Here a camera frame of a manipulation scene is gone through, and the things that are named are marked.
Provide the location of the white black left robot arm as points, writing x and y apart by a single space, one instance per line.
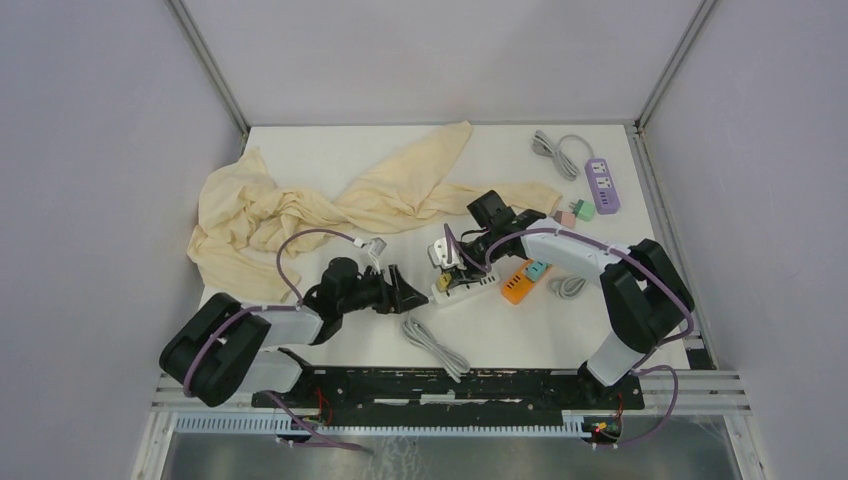
227 347

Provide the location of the purple power strip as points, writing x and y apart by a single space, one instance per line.
602 187

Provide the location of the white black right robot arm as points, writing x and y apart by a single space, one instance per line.
647 302

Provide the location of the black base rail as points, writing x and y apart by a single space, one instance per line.
428 397

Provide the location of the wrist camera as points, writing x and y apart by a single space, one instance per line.
443 255
374 248

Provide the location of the orange power strip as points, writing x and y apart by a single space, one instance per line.
516 288

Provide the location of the pink plug adapter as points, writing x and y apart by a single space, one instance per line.
566 219

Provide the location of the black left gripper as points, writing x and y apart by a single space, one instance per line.
396 298

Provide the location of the white power strip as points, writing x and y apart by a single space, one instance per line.
462 292

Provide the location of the green plug adapter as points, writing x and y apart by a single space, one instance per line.
583 210

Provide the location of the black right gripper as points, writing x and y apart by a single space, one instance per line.
469 275

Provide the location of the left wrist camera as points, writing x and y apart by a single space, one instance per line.
374 248

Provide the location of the yellow plug adapter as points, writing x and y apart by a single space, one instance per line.
444 283

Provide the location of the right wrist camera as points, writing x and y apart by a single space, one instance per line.
443 255

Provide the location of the cream yellow cloth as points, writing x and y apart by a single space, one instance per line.
267 220

